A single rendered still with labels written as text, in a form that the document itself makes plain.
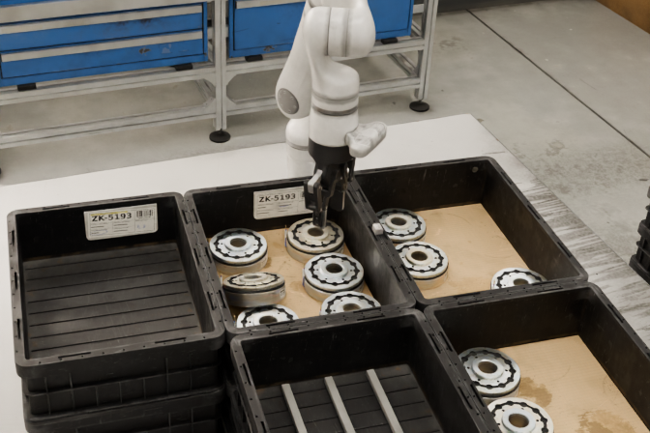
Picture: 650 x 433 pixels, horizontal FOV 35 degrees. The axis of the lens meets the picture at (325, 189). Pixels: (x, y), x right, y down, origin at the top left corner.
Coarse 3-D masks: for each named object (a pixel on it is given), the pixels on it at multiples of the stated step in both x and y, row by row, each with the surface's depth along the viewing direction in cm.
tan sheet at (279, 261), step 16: (208, 240) 186; (272, 240) 187; (272, 256) 182; (288, 256) 183; (272, 272) 179; (288, 272) 179; (288, 288) 175; (304, 288) 175; (368, 288) 176; (288, 304) 171; (304, 304) 171; (320, 304) 172
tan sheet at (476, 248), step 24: (432, 216) 195; (456, 216) 196; (480, 216) 196; (432, 240) 189; (456, 240) 189; (480, 240) 190; (504, 240) 190; (456, 264) 183; (480, 264) 183; (504, 264) 184; (456, 288) 177; (480, 288) 177
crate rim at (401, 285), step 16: (192, 192) 180; (208, 192) 181; (352, 192) 183; (192, 208) 176; (192, 224) 172; (368, 224) 175; (384, 256) 167; (208, 272) 162; (400, 288) 160; (224, 304) 156; (400, 304) 157; (224, 320) 152; (288, 320) 153; (304, 320) 153; (320, 320) 153
